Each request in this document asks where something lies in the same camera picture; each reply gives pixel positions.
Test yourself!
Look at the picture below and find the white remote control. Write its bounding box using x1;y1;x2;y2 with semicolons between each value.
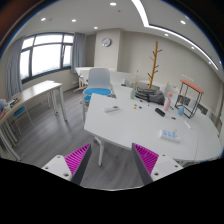
104;106;120;113

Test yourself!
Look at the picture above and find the white power strip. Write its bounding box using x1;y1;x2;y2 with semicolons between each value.
159;130;181;143

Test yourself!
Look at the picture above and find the blue cup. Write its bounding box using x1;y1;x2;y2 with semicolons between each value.
178;106;184;116

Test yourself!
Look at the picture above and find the black remote control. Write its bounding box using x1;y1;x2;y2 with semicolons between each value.
155;108;165;117

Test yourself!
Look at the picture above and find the wooden coat tree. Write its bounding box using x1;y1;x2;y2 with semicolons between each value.
147;40;162;88

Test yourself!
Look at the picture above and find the grey curtain left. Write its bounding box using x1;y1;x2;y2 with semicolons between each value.
6;37;24;99

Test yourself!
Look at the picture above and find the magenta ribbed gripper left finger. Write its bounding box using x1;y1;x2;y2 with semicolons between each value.
42;144;92;185

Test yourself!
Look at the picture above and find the round wall clock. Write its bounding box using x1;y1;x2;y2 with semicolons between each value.
101;38;112;47

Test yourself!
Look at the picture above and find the white round-edged table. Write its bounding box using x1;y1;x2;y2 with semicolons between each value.
84;85;222;162

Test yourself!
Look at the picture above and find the window with dark frame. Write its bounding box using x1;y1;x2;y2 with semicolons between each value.
20;32;74;83

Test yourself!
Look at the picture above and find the white chair blue seat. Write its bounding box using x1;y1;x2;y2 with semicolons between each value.
82;68;112;119

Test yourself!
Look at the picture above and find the blue stool under desk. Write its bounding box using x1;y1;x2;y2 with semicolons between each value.
13;106;32;131

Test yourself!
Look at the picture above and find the long white side desk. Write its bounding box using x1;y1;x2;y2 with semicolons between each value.
0;81;67;161

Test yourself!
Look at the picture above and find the grey curtain right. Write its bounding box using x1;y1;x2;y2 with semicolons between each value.
71;33;85;73

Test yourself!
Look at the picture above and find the pink bottle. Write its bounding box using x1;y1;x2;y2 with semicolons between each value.
163;92;172;111

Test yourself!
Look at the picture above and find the green bottle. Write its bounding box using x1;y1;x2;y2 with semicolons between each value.
130;88;136;99

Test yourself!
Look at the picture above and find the grey curtain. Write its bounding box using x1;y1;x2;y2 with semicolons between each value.
71;33;85;73
6;37;24;99

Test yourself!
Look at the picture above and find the black frame orange-top rack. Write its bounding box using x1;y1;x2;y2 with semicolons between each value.
175;79;204;118

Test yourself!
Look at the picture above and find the grey backpack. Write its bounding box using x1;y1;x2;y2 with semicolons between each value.
135;87;165;105

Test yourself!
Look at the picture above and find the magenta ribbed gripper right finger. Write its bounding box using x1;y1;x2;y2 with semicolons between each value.
132;143;182;185

